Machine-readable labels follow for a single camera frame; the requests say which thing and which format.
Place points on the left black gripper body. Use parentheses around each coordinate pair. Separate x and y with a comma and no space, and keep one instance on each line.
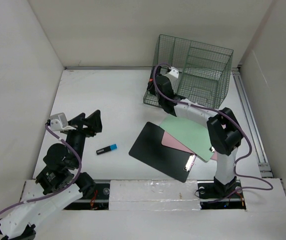
(85,131)

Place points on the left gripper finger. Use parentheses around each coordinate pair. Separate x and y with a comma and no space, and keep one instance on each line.
(94,122)
(78,120)

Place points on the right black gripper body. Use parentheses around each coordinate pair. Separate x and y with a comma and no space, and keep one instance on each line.
(151,88)

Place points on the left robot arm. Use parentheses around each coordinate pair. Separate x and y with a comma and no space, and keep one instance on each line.
(61,181)

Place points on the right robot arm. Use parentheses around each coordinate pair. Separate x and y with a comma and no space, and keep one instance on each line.
(224,135)

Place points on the blue highlighter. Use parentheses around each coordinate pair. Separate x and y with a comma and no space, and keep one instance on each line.
(106,149)

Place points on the pink clipboard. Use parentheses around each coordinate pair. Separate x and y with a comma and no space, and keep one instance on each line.
(171,142)

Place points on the black clipboard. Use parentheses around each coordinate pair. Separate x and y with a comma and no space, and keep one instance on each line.
(148,149)

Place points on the green clipboard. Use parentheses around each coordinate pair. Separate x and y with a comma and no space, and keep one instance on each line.
(191,134)

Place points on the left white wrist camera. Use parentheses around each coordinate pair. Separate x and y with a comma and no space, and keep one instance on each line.
(58,122)

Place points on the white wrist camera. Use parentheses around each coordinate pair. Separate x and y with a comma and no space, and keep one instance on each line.
(172,73)
(58,122)

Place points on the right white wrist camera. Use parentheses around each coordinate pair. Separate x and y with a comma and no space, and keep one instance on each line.
(172,73)

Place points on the aluminium rail back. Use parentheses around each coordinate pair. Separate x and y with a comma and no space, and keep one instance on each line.
(86,68)

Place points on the aluminium rail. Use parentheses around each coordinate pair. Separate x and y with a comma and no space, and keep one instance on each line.
(258,148)
(86,68)

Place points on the green wire mesh organizer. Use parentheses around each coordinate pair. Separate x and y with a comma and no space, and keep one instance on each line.
(204,69)

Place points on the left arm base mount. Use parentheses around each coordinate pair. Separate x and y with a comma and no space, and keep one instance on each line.
(99,200)

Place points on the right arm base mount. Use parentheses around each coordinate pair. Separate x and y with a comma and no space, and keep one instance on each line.
(211,199)

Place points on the aluminium rail right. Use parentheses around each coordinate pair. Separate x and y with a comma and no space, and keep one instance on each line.
(258,148)

